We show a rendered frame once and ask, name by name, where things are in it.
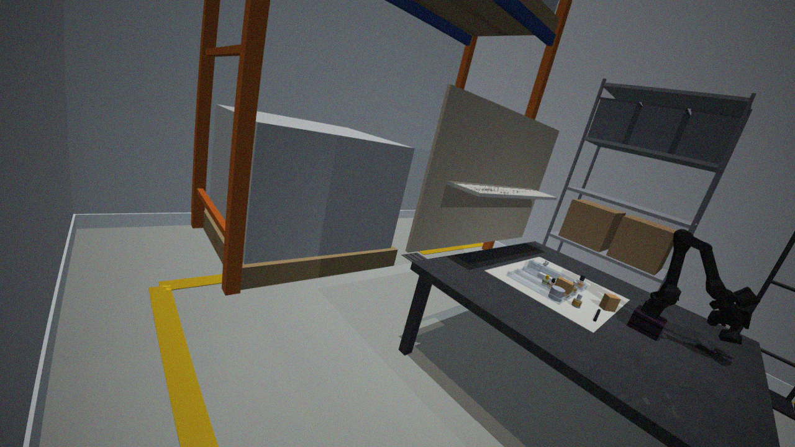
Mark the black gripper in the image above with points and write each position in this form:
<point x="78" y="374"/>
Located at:
<point x="742" y="317"/>

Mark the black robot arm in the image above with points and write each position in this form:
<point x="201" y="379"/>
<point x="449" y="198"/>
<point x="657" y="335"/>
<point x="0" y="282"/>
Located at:
<point x="669" y="293"/>

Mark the brown rectangular block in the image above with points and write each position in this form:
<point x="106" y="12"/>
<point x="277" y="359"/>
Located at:
<point x="609" y="302"/>

